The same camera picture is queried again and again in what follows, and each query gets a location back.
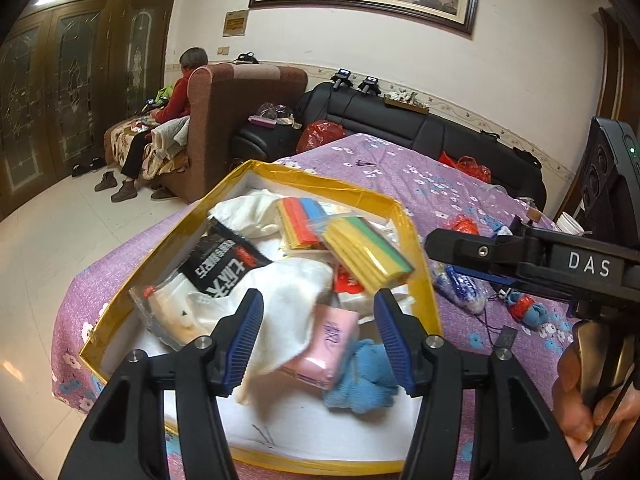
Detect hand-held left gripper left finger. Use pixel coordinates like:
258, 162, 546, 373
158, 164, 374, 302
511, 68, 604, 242
70, 287, 265, 480

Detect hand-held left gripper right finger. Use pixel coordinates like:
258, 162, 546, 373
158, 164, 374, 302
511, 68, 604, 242
373, 287, 583, 480

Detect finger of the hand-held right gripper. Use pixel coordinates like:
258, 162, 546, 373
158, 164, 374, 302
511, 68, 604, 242
424, 227, 526, 282

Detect blue white packet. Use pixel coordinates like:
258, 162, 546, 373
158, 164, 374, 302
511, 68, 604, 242
433, 262, 486, 314

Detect blue cloth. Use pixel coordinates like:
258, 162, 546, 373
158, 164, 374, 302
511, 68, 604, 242
322, 338, 401, 415

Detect yellow-edged shallow box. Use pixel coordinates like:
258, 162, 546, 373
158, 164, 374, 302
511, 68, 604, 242
80, 159, 444, 476

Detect large white cloth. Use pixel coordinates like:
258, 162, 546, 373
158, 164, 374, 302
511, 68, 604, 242
187, 257, 336, 407

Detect pink tissue packet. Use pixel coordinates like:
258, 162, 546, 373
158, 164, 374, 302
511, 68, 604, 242
277, 303, 361, 391

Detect red print plastic bag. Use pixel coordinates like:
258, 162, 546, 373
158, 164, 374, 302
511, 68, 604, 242
332, 262, 416, 311

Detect clear bag white garment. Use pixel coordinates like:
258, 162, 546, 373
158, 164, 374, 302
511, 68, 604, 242
128, 265, 221, 354

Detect black printed packet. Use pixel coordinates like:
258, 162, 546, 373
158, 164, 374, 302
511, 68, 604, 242
177, 217, 274, 306

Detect yellow green sponge pack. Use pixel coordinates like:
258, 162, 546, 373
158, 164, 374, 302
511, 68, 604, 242
322, 216, 416, 296

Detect red blue yellow sponge pack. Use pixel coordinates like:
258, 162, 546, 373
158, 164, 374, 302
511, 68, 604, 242
276, 197, 334, 251

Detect person's right hand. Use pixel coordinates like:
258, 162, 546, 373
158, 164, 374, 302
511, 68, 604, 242
552, 345, 640, 463

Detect red mesh item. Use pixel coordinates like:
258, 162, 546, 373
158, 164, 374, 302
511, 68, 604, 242
449, 213, 481, 235

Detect white cup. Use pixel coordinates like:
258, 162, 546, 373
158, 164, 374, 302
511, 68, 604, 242
556, 211, 585, 235

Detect red blue small toy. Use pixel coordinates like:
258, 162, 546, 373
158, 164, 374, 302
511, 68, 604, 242
504, 289, 549, 329

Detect small red plastic bag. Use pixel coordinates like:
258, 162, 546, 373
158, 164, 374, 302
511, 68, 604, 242
439, 151, 492, 184

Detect purple floral tablecloth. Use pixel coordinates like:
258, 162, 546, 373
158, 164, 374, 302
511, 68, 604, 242
50, 132, 640, 480

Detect black leather sofa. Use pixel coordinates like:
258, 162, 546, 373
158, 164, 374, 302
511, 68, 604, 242
230, 82, 549, 212

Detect wooden tray with ornament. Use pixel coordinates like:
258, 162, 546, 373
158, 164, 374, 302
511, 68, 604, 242
383, 90, 430, 111

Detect large red plastic bag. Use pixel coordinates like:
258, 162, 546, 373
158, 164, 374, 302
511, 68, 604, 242
297, 120, 347, 156

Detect wooden partition cabinet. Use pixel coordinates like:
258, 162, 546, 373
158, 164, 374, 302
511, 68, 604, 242
550, 6, 640, 222

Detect clear bag of purple things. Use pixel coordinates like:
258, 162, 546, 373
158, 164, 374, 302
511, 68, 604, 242
249, 102, 301, 129

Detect pair of black shoes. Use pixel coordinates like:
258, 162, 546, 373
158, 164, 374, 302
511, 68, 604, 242
71, 158, 107, 179

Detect floral printed blanket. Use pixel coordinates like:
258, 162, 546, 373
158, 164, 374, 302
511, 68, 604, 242
104, 114, 191, 182

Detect brown armchair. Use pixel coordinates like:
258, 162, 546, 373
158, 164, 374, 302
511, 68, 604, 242
164, 62, 309, 202

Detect wooden glass-panel doors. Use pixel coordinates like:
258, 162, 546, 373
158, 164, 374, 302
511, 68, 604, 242
0, 0, 186, 217

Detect small wall plaque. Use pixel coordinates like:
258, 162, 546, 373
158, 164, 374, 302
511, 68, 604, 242
223, 9, 250, 38

